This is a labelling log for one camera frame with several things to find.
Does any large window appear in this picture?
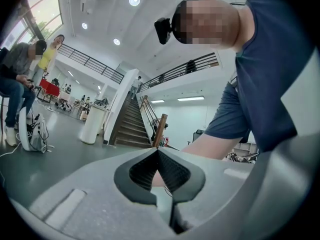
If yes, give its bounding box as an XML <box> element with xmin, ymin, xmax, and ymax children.
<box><xmin>0</xmin><ymin>0</ymin><xmax>64</xmax><ymax>50</ymax></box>

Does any person's navy t-shirt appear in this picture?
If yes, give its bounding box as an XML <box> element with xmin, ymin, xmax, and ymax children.
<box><xmin>203</xmin><ymin>0</ymin><xmax>316</xmax><ymax>154</ymax></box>

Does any grey bag with cables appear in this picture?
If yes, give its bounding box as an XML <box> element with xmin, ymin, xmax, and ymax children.
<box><xmin>26</xmin><ymin>113</ymin><xmax>55</xmax><ymax>154</ymax></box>

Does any wooden stair handrail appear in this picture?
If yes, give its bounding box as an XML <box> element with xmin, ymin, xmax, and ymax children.
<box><xmin>139</xmin><ymin>95</ymin><xmax>169</xmax><ymax>149</ymax></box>

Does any black balcony railing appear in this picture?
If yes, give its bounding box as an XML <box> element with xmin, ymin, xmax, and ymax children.
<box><xmin>138</xmin><ymin>52</ymin><xmax>220</xmax><ymax>93</ymax></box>
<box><xmin>57</xmin><ymin>43</ymin><xmax>125</xmax><ymax>85</ymax></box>

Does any white cylindrical bin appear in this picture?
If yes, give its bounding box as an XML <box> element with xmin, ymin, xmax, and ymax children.
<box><xmin>80</xmin><ymin>104</ymin><xmax>106</xmax><ymax>145</ymax></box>

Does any dark wooden staircase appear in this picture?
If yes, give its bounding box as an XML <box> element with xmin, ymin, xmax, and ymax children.
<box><xmin>108</xmin><ymin>93</ymin><xmax>161</xmax><ymax>149</ymax></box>

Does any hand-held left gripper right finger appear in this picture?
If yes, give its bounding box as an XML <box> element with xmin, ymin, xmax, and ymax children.
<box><xmin>157</xmin><ymin>147</ymin><xmax>256</xmax><ymax>232</ymax></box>

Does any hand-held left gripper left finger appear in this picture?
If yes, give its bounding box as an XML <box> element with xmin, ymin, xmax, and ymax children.
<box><xmin>9</xmin><ymin>147</ymin><xmax>186</xmax><ymax>240</ymax></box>

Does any red table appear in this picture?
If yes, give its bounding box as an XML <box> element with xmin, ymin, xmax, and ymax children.
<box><xmin>38</xmin><ymin>78</ymin><xmax>61</xmax><ymax>103</ymax></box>

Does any grey trash bin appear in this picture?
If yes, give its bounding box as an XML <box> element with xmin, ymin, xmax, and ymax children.
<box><xmin>186</xmin><ymin>46</ymin><xmax>320</xmax><ymax>240</ymax></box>

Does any white floor cable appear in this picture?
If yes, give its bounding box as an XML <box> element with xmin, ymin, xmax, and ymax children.
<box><xmin>0</xmin><ymin>132</ymin><xmax>24</xmax><ymax>158</ymax></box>

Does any person's head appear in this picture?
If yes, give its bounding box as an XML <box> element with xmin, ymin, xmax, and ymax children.
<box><xmin>172</xmin><ymin>0</ymin><xmax>242</xmax><ymax>52</ymax></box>

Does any person's right forearm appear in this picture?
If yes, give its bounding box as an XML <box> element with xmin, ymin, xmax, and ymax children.
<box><xmin>181</xmin><ymin>130</ymin><xmax>227</xmax><ymax>161</ymax></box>

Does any black head camera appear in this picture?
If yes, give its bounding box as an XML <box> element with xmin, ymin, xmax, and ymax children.
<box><xmin>153</xmin><ymin>17</ymin><xmax>174</xmax><ymax>46</ymax></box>

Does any ceiling air vent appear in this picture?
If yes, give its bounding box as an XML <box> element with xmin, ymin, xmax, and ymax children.
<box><xmin>79</xmin><ymin>0</ymin><xmax>94</xmax><ymax>15</ymax></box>

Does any black office chair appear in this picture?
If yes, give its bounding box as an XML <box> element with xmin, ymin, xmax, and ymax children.
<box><xmin>187</xmin><ymin>128</ymin><xmax>207</xmax><ymax>146</ymax></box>

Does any white curved appliance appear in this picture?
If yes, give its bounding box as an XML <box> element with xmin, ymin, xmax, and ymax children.
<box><xmin>18</xmin><ymin>107</ymin><xmax>36</xmax><ymax>152</ymax></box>

